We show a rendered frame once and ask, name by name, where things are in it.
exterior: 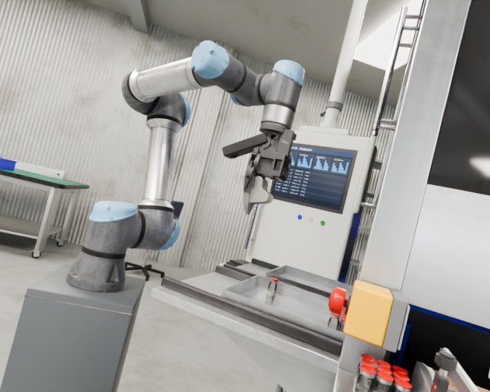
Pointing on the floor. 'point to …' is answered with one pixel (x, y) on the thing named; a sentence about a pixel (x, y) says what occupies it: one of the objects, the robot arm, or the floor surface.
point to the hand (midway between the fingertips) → (246, 208)
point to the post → (410, 159)
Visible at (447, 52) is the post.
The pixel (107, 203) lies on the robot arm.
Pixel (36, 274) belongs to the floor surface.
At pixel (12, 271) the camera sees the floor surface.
